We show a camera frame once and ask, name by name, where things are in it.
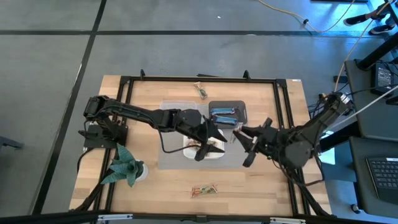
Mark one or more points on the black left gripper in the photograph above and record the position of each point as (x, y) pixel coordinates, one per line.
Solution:
(189, 121)

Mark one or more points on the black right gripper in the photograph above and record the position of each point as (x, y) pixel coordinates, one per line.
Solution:
(273, 140)

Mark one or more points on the blue granola bar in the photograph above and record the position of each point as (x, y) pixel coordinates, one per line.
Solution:
(224, 120)
(222, 111)

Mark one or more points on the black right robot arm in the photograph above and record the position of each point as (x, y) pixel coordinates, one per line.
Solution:
(314, 130)

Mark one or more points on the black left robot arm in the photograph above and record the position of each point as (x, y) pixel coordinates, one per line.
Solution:
(124, 110)

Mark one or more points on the white plastic bin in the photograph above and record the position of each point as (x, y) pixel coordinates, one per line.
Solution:
(189, 154)

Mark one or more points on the dark grey bin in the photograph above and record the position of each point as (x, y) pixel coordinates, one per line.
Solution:
(242, 109)

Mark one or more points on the grey mesh mat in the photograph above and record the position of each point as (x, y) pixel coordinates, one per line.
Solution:
(174, 160)

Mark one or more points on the clear plastic bin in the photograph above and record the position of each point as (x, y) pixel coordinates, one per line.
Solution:
(174, 105)

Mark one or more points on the white plant pot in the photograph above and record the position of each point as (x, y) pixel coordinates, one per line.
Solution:
(143, 172)

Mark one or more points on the black beam with silver brackets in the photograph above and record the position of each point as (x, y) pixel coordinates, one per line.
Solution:
(199, 218)

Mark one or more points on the green artificial plant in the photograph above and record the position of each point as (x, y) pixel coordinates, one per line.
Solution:
(124, 168)

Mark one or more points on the black desk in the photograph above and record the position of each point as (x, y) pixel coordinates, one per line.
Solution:
(360, 186)

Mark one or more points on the dark grey side table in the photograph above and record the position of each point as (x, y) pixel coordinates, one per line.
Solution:
(357, 74)

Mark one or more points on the black keyboard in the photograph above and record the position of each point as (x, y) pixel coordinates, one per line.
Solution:
(384, 177)

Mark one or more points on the black power supply box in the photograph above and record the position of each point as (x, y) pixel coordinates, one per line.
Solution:
(382, 77)

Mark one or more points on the black desk leg bar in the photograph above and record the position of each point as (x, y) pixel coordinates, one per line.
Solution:
(376, 54)

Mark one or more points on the person's shoe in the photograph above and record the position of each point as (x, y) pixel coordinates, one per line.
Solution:
(381, 29)
(356, 19)

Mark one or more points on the grey chair leg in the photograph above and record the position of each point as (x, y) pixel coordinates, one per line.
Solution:
(11, 143)

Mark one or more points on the black aluminium table frame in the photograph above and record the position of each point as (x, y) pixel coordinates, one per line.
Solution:
(217, 79)

